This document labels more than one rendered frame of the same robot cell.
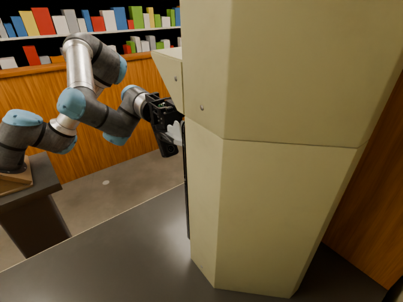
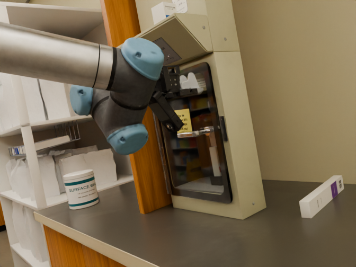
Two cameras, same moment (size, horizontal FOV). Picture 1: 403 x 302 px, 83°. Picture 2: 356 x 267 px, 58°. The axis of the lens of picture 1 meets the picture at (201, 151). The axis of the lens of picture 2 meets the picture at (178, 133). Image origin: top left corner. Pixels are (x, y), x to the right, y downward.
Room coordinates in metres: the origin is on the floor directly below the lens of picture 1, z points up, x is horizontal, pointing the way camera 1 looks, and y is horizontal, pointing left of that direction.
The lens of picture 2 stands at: (0.55, 0.91, 1.26)
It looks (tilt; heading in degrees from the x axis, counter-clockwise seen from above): 3 degrees down; 269
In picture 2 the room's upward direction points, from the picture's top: 10 degrees counter-clockwise
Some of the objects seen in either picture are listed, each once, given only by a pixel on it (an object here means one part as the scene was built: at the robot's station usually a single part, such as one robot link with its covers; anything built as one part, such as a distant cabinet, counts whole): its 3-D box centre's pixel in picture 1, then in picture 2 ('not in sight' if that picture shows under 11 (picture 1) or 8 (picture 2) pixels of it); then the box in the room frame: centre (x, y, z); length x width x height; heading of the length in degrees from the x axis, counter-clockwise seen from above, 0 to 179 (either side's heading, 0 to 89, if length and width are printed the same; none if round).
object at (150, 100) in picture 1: (162, 114); (157, 86); (0.56, 0.10, 1.34); 0.12 x 0.08 x 0.09; 37
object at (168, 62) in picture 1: (227, 69); (159, 50); (0.54, -0.06, 1.46); 0.32 x 0.11 x 0.10; 127
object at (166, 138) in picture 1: (167, 133); (182, 92); (0.50, 0.09, 1.31); 0.09 x 0.05 x 0.02; 37
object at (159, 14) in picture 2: not in sight; (165, 16); (0.50, -0.02, 1.54); 0.05 x 0.05 x 0.06; 44
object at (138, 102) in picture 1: (150, 106); not in sight; (0.63, 0.15, 1.33); 0.08 x 0.05 x 0.08; 127
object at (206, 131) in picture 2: not in sight; (193, 133); (0.49, -0.01, 1.20); 0.10 x 0.05 x 0.03; 125
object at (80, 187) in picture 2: not in sight; (81, 188); (0.99, -0.53, 1.02); 0.13 x 0.13 x 0.15
